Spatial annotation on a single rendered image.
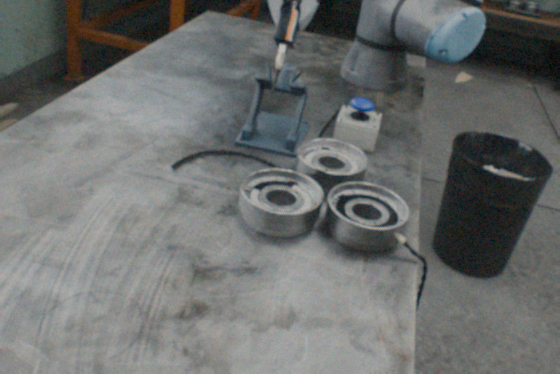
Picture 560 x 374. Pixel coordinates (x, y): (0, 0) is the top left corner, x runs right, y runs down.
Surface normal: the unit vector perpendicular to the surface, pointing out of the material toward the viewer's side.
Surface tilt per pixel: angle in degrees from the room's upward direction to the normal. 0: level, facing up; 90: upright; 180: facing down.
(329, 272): 0
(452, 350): 0
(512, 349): 0
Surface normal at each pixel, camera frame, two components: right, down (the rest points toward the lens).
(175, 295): 0.17, -0.90
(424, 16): -0.68, -0.07
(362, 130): -0.17, 0.38
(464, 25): 0.59, 0.53
